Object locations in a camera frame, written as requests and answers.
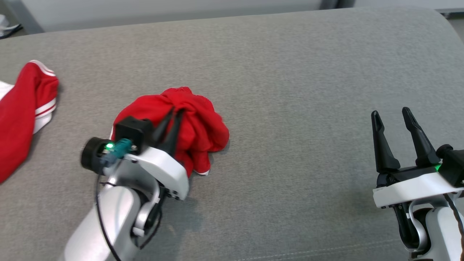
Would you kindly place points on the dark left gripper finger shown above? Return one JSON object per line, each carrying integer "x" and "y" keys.
{"x": 163, "y": 128}
{"x": 175, "y": 134}

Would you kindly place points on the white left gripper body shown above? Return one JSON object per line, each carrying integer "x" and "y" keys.
{"x": 166, "y": 170}

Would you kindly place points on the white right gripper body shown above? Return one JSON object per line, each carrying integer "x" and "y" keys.
{"x": 413, "y": 188}

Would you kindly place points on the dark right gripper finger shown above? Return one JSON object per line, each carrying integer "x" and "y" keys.
{"x": 383, "y": 152}
{"x": 422, "y": 145}

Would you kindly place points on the red shorts with white stripes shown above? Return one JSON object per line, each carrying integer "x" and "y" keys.
{"x": 203, "y": 127}

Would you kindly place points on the red shirt with white sleeves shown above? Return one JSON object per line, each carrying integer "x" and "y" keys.
{"x": 18, "y": 119}

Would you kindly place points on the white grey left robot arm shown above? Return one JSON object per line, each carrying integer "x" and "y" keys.
{"x": 112, "y": 214}

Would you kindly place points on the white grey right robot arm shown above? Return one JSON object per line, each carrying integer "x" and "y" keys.
{"x": 442, "y": 232}

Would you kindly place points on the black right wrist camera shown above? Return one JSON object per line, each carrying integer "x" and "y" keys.
{"x": 453, "y": 166}

